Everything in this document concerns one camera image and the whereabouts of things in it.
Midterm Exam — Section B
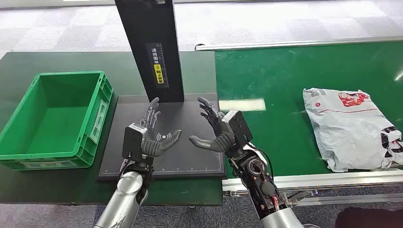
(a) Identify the black inbound scanner machine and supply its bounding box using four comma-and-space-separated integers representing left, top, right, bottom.
96, 0, 228, 183

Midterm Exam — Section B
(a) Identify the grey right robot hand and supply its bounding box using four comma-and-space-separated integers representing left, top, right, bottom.
189, 96, 237, 153

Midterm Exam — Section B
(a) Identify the dark green table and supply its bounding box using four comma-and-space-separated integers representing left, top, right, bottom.
0, 51, 224, 207

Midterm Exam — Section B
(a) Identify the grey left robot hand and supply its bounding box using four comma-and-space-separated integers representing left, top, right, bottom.
140, 97, 183, 158

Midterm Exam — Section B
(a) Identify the green conveyor belt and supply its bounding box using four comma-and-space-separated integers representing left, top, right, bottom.
214, 41, 403, 180

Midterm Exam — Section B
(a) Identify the grey courier bag package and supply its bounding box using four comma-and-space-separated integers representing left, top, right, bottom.
302, 87, 403, 173

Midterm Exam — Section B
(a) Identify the thin aluminium conveyor rail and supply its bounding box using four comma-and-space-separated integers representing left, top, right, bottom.
194, 36, 403, 52

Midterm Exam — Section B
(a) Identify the wide aluminium conveyor rail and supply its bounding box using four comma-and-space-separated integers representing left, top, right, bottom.
221, 169, 403, 208

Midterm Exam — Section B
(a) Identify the black cloth object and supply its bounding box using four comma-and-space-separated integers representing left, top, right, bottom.
334, 206, 403, 228

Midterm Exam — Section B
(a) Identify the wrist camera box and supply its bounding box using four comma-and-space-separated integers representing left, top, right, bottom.
122, 123, 148, 162
221, 110, 254, 149

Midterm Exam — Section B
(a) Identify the black and yellow label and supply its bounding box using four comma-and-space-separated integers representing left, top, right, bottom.
145, 42, 170, 90

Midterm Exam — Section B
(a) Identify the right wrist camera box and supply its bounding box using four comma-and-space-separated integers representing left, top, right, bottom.
221, 110, 254, 149

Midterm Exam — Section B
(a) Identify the green plastic crate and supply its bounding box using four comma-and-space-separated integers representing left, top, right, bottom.
0, 70, 114, 171

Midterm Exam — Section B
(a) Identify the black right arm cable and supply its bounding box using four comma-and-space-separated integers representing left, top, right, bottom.
247, 144, 275, 182

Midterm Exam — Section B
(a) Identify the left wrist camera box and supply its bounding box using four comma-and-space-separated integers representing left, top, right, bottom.
122, 123, 148, 162

